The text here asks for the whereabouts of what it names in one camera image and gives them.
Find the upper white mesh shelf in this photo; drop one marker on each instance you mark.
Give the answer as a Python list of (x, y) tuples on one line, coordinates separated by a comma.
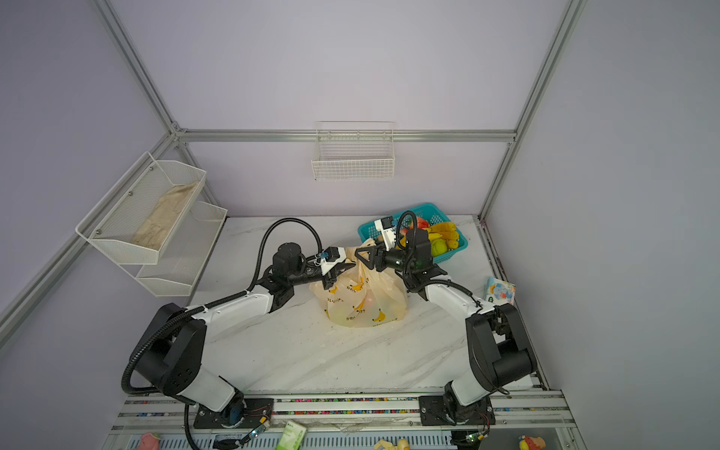
[(135, 222)]

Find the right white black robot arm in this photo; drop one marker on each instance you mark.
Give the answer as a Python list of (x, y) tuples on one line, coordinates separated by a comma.
[(498, 346)]

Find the lower white mesh shelf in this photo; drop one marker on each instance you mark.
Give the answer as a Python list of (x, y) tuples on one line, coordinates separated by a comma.
[(180, 267)]

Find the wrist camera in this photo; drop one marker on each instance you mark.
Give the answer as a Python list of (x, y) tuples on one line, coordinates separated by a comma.
[(331, 257), (387, 230)]

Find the yellow fake banana bunch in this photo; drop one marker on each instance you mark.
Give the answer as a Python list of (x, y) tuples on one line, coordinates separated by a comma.
[(447, 232)]

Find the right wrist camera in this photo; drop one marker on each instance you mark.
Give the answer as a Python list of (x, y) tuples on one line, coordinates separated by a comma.
[(387, 230)]

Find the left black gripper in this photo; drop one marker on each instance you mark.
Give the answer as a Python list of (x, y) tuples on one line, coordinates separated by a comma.
[(332, 276)]

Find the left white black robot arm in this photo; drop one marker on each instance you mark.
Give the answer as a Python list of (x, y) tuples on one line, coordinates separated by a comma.
[(169, 357)]

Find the beige toy below rail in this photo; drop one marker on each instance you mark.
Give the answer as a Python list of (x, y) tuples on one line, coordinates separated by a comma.
[(401, 444)]

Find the green white packet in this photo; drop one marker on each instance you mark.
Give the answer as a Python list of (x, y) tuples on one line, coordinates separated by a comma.
[(292, 436)]

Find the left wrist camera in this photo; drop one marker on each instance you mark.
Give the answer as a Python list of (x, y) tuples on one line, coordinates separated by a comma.
[(331, 257)]

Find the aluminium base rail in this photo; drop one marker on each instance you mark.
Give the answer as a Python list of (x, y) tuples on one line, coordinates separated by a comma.
[(359, 421)]

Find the aluminium frame back bar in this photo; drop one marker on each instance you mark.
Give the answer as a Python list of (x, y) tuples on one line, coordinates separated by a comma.
[(313, 135)]

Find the white mesh shelf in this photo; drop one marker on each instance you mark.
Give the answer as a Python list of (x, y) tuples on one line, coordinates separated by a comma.
[(135, 222), (180, 267)]

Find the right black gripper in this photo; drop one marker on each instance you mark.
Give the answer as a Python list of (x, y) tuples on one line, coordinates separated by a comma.
[(376, 255)]

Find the beige cloth in shelf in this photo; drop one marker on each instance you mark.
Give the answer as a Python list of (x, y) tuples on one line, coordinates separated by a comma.
[(156, 228)]

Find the red yellow toy figure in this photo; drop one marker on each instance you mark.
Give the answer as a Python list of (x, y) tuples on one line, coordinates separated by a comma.
[(532, 443)]

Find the cream banana print plastic bag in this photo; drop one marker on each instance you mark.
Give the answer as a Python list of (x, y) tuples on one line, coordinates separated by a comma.
[(362, 297)]

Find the pink toy below rail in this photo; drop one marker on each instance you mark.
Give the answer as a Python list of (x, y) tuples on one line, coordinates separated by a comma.
[(149, 441)]

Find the red fake strawberry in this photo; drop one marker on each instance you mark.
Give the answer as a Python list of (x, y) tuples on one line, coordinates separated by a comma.
[(422, 223)]

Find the white wire wall basket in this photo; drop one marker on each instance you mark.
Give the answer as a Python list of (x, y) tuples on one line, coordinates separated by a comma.
[(343, 161)]

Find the colourful tissue pack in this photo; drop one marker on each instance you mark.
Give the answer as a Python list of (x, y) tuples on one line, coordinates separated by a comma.
[(500, 292)]

